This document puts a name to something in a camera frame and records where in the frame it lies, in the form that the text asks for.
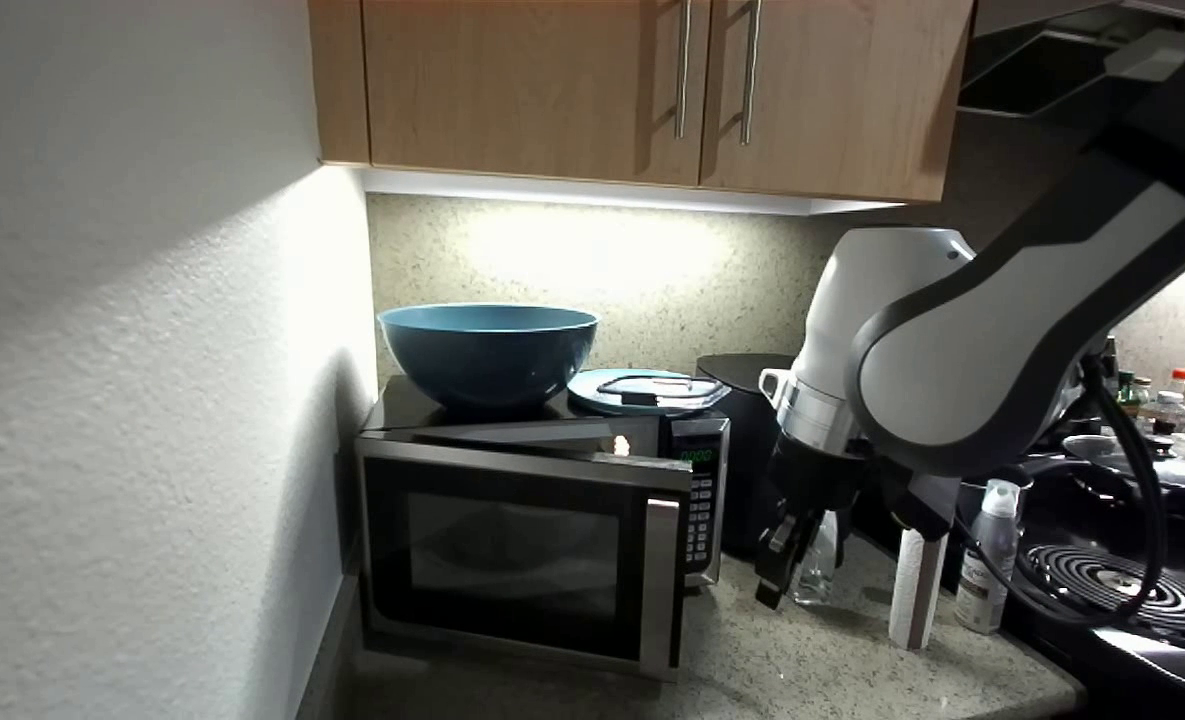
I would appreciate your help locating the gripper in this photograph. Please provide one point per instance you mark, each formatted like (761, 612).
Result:
(820, 480)

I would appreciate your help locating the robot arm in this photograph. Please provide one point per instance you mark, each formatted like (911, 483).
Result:
(962, 350)

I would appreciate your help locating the black steel microwave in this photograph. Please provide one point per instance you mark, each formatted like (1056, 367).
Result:
(532, 540)

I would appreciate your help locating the microwave door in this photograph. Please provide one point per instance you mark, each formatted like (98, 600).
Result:
(512, 555)

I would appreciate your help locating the wooden cabinet door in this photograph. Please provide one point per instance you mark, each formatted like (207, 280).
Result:
(522, 80)
(852, 90)

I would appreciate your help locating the clear glass bottle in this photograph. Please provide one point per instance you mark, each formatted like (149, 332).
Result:
(820, 580)

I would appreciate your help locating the black air fryer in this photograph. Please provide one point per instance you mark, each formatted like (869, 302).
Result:
(747, 450)

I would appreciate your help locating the white paper towel roll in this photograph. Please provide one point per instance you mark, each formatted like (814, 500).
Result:
(915, 590)

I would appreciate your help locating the white spray bottle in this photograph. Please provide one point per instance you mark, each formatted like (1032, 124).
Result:
(987, 570)

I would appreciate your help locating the blue plate with glass lid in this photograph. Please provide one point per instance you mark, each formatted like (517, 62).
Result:
(642, 392)

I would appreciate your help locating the coil burner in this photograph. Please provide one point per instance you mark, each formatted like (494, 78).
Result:
(1082, 580)

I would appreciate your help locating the black electric stove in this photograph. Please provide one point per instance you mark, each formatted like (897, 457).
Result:
(1102, 650)

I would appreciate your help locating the blue bowl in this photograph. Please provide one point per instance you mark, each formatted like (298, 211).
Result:
(487, 350)

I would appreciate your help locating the under-cabinet light strip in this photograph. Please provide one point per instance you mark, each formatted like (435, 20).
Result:
(592, 192)

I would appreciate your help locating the row of condiment bottles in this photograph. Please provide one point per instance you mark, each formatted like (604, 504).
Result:
(1177, 405)

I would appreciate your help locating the range hood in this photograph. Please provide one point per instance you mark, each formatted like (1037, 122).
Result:
(1032, 70)

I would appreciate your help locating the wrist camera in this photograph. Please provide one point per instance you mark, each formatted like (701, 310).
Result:
(917, 495)

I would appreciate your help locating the wooden wall cabinet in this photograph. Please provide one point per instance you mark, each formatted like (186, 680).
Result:
(552, 90)

